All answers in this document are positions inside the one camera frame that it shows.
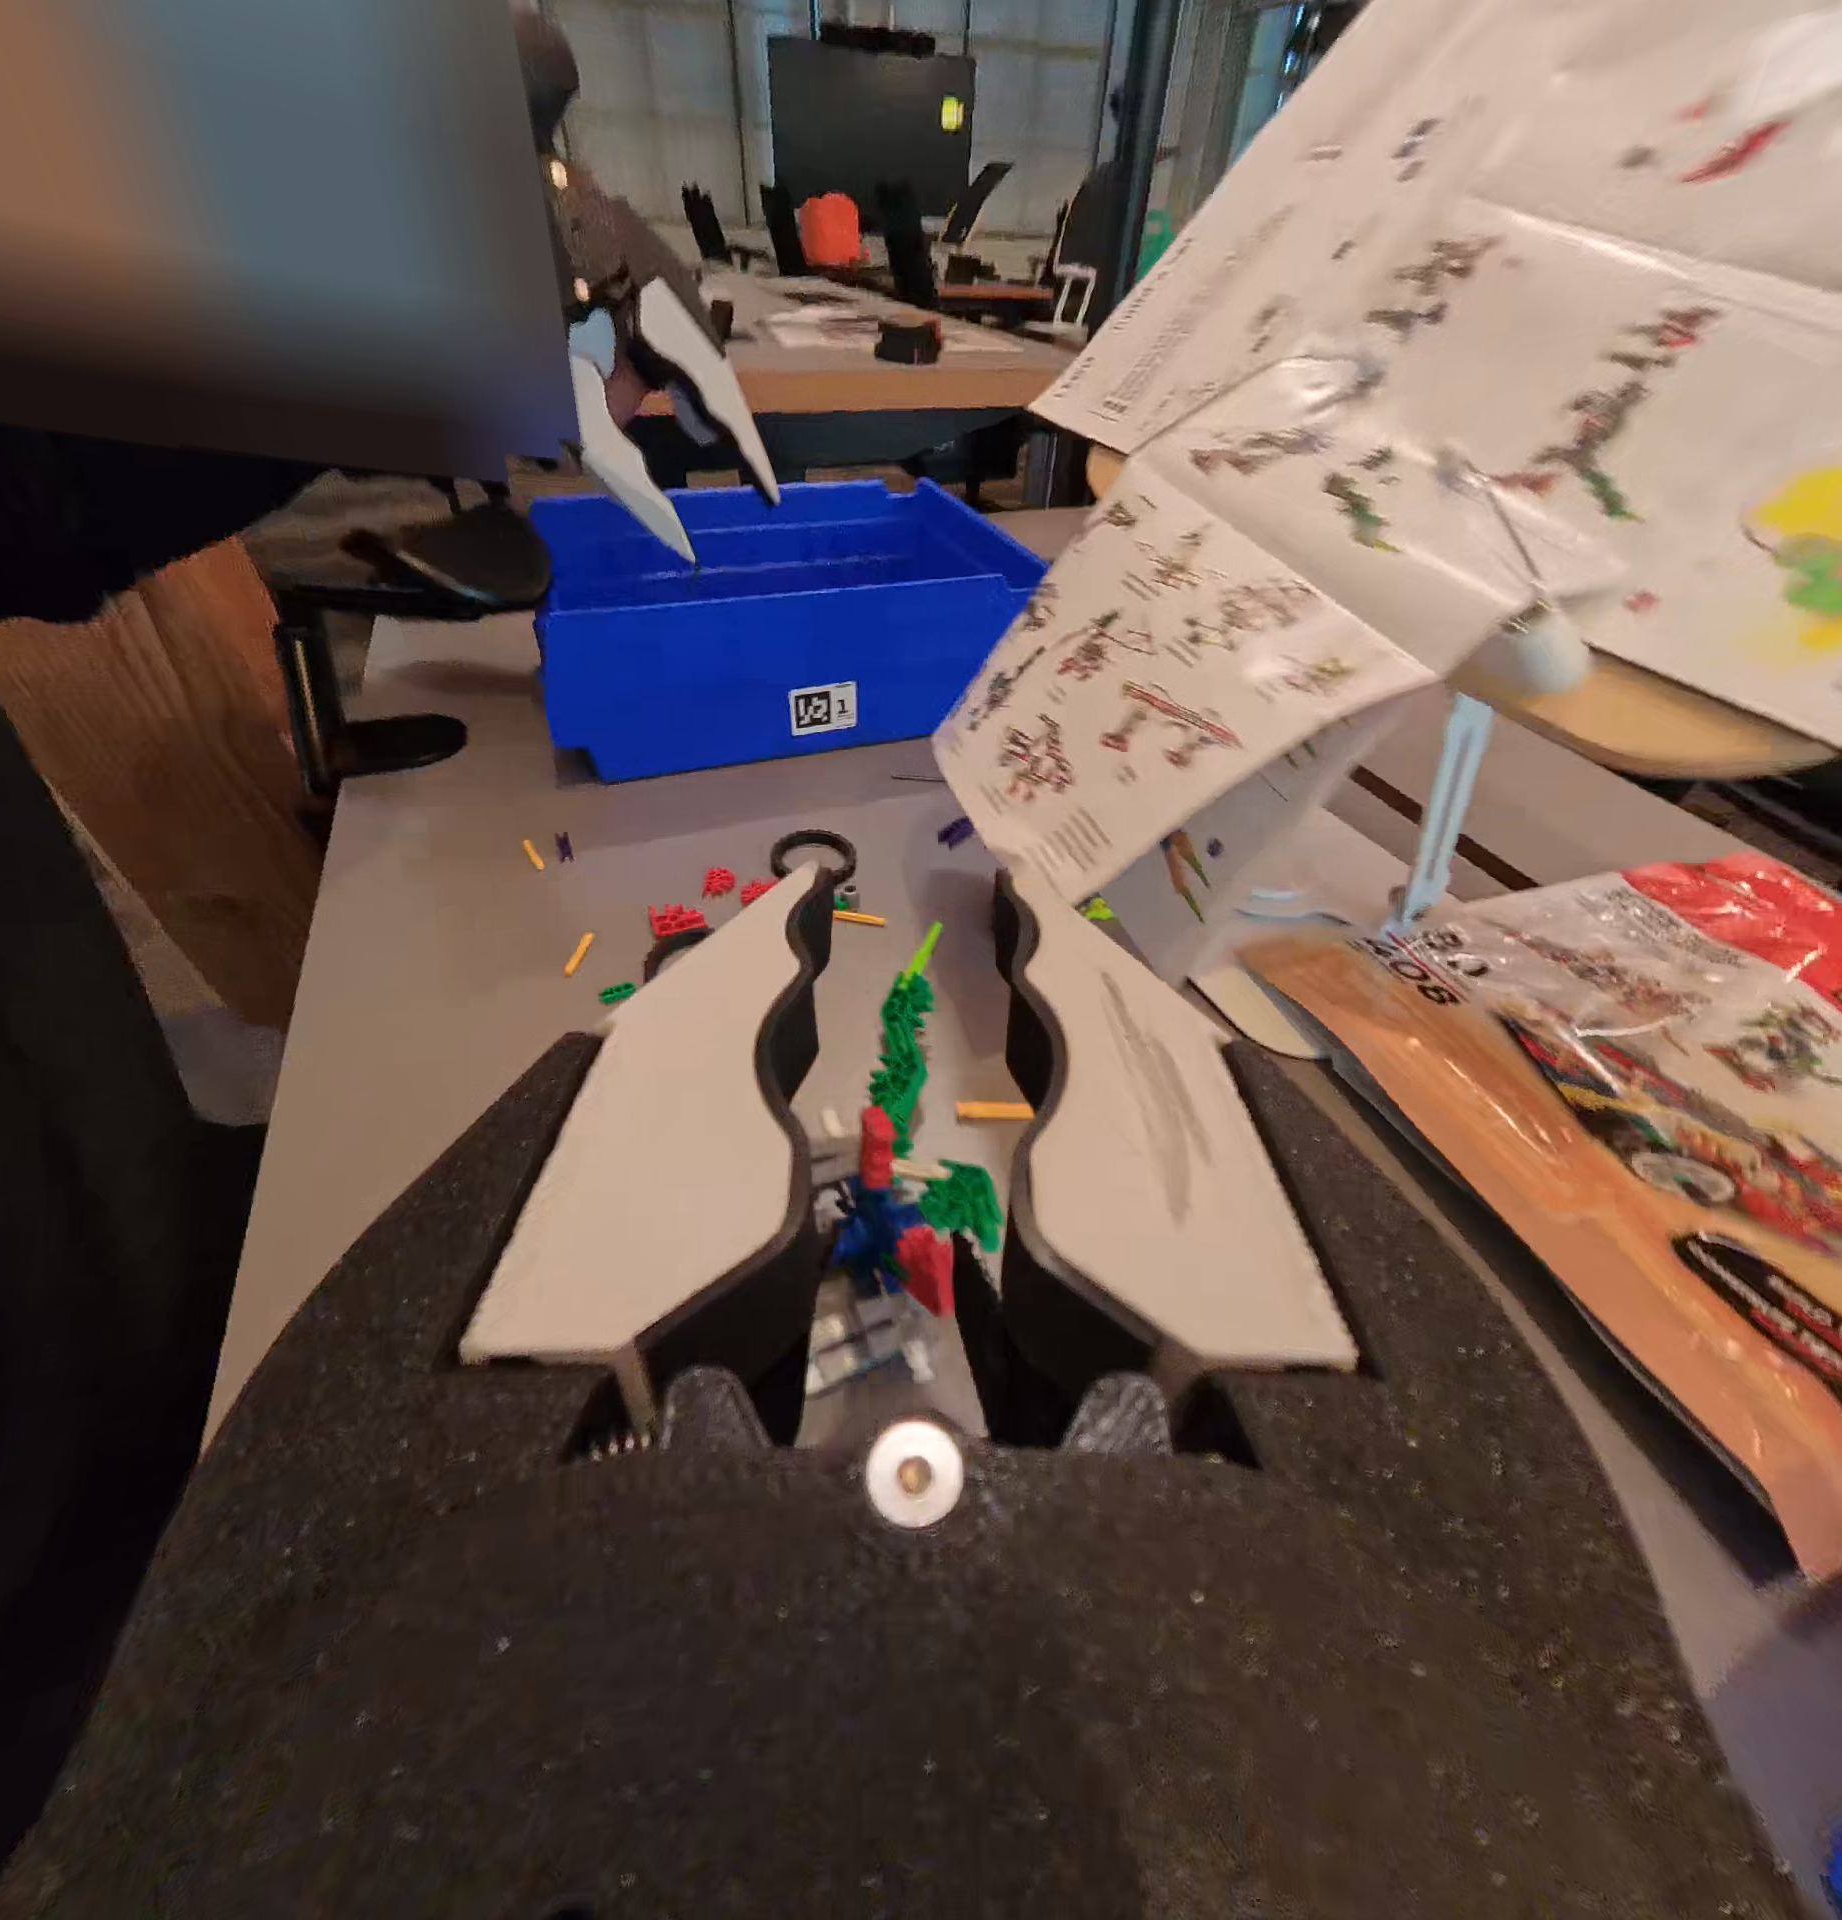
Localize blue bin with printed tag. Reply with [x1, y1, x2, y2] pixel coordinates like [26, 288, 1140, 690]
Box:
[527, 478, 1053, 786]

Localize long wooden workbench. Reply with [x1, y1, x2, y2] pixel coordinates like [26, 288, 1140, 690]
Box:
[640, 262, 1089, 423]

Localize large black monitor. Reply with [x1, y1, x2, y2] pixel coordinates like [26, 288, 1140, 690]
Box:
[766, 33, 981, 228]

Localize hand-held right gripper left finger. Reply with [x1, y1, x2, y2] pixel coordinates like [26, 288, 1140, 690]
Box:
[459, 865, 840, 1369]

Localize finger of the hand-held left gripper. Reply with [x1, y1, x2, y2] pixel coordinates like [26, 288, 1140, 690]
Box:
[638, 278, 786, 506]
[565, 348, 702, 562]

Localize multicolour toy construction model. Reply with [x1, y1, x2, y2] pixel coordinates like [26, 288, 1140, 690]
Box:
[808, 958, 1009, 1398]

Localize large wooden pillar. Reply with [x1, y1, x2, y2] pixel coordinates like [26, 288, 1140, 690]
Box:
[0, 536, 327, 1038]

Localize round wooden table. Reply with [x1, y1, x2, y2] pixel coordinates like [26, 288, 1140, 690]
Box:
[1437, 654, 1842, 784]

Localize orange printed plastic bag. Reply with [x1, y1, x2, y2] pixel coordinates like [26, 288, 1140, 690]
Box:
[1244, 858, 1842, 1578]

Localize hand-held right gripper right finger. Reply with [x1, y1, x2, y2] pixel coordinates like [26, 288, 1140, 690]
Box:
[993, 870, 1362, 1373]

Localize white instruction leaflet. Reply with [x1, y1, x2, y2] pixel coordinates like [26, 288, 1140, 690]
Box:
[933, 0, 1842, 910]

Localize person's dark clothed legs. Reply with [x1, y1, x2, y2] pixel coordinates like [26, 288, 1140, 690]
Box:
[0, 646, 270, 1876]

